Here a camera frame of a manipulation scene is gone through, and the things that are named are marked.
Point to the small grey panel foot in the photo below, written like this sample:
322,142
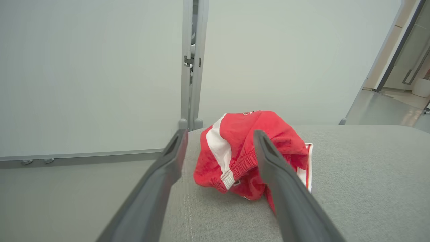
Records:
27,162
49,160

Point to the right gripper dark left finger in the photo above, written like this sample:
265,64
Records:
158,188

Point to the red white striped shorts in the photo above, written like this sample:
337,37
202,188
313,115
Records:
242,144

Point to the grey partition post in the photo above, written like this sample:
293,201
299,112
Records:
186,84
201,84

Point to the white round bin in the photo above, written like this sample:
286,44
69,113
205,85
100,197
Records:
421,88

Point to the grey fabric sofa seat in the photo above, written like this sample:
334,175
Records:
369,185

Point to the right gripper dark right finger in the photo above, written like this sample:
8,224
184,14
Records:
292,198

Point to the dark door frame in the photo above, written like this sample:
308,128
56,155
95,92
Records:
399,47

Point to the short grey post foot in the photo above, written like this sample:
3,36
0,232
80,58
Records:
342,121

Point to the grey partition bottom rail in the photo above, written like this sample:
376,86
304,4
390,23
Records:
84,158

